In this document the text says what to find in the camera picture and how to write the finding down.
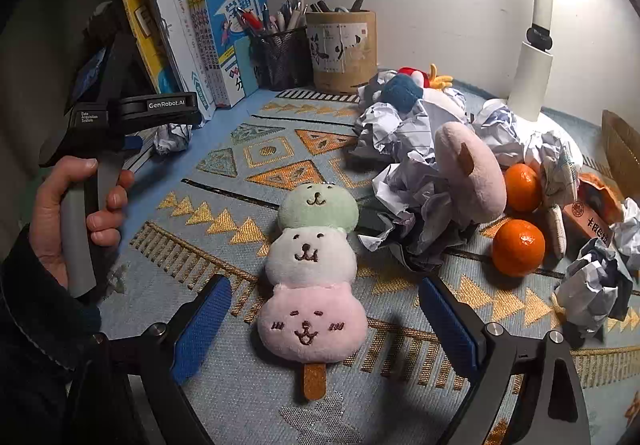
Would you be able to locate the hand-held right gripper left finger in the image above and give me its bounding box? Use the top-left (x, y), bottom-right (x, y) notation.
top-left (67, 274), bottom-right (233, 445)

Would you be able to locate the bunch of colourful pens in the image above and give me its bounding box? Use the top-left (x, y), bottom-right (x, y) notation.
top-left (235, 0), bottom-right (308, 38)

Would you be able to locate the blue workbook set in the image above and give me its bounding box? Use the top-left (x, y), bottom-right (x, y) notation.
top-left (186, 0), bottom-right (268, 108)

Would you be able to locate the yellow book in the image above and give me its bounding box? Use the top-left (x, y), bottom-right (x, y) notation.
top-left (114, 0), bottom-right (173, 96)

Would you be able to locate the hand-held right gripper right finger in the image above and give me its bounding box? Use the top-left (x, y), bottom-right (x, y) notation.
top-left (418, 275), bottom-right (593, 445)

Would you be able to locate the brown cardboard pen cup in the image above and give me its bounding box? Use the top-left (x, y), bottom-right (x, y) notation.
top-left (305, 10), bottom-right (378, 95)

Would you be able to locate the dark-printed paper ball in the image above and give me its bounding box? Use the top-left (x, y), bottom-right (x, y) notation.
top-left (552, 237), bottom-right (636, 335)

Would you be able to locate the pile of papers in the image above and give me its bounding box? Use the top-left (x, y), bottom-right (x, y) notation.
top-left (350, 98), bottom-right (583, 272)

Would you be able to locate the person's left forearm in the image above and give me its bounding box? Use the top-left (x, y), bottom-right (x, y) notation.
top-left (0, 225), bottom-right (108, 445)

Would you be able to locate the light blue card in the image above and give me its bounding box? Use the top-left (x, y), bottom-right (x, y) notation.
top-left (232, 36), bottom-right (261, 98)

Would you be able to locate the pink round plush toy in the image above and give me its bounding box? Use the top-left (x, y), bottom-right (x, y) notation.
top-left (434, 122), bottom-right (507, 226)

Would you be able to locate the white paper ball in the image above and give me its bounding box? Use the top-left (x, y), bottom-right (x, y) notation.
top-left (612, 198), bottom-right (640, 271)

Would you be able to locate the white desk lamp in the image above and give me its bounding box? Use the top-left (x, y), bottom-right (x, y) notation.
top-left (506, 0), bottom-right (583, 161)

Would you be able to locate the stack of white paper booklets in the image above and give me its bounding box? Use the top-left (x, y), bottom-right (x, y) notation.
top-left (137, 0), bottom-right (248, 121)

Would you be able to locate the patterned blue table mat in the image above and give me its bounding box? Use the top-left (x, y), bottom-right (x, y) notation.
top-left (97, 75), bottom-right (640, 445)

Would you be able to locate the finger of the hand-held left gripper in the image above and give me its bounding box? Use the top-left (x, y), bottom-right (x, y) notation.
top-left (120, 132), bottom-right (157, 173)

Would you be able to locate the bunch of dark pens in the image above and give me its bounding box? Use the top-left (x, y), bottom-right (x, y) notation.
top-left (307, 0), bottom-right (366, 15)

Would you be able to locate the orange cardboard box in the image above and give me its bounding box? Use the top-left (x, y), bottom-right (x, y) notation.
top-left (562, 202), bottom-right (613, 248)

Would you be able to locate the gold ribbed bowl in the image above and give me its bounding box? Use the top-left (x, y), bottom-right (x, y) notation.
top-left (601, 109), bottom-right (640, 198)

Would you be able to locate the orange snack packet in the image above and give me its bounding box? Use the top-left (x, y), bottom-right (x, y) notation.
top-left (577, 172), bottom-right (626, 226)

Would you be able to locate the black mesh pen holder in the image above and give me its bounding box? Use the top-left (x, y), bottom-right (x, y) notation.
top-left (248, 28), bottom-right (313, 91)

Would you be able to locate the tangerine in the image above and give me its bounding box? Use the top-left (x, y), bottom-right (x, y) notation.
top-left (491, 219), bottom-right (547, 277)
top-left (503, 164), bottom-right (543, 212)

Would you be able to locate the three-bear skewer plush toy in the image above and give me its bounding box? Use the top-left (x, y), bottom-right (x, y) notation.
top-left (256, 182), bottom-right (368, 401)

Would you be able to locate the white duck plush toy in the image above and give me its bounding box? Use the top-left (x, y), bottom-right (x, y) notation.
top-left (380, 64), bottom-right (468, 126)

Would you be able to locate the small crumpled paper ball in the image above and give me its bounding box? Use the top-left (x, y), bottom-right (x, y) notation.
top-left (152, 122), bottom-right (193, 156)

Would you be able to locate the person's left hand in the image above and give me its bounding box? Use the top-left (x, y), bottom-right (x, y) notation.
top-left (28, 158), bottom-right (136, 291)

